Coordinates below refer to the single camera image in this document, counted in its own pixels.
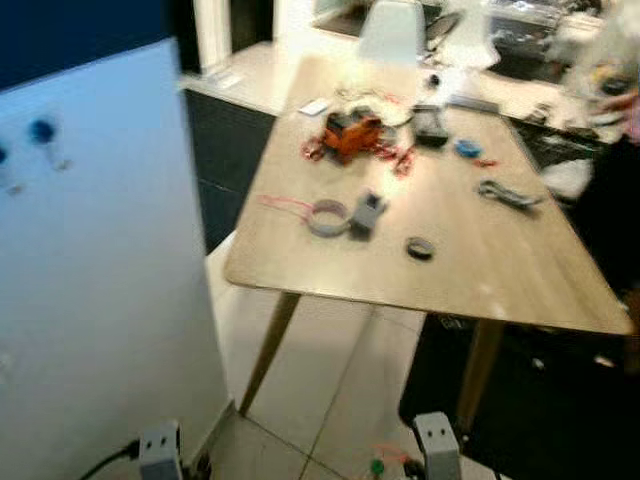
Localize keys with green tag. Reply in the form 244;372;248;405
366;444;413;480

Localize person in dark clothes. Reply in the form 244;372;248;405
572;88;640;301

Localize white cloth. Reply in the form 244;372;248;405
544;160;595;201

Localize grey metal tool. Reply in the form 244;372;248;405
476;179;546;211

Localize light wooden table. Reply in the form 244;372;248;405
222;55;636;433

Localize blue tape roll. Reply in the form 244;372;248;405
454;139;484;161

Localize flat grey case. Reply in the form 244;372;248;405
447;94;501;113

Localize black tape roll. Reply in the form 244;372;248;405
405;236;437;261

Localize black box device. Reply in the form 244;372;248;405
411;103;450;149

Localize small grey device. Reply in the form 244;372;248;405
348;190;389;242

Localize orange and black device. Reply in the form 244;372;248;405
322;112;385;165

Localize white plastic chair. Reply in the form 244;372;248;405
357;0;429;69

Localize grey tape roll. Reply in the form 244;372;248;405
305;199;351;238

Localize white card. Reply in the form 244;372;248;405
298;97;332;117

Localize white board panel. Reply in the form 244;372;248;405
0;38;233;480

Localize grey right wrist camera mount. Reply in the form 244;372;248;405
413;411;463;480

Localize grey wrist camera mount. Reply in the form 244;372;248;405
138;420;184;480
413;411;463;480

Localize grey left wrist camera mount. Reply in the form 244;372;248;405
138;420;184;480

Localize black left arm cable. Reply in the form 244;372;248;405
78;440;141;480

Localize blue wall hook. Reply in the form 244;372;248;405
28;116;71;171
0;142;23;196

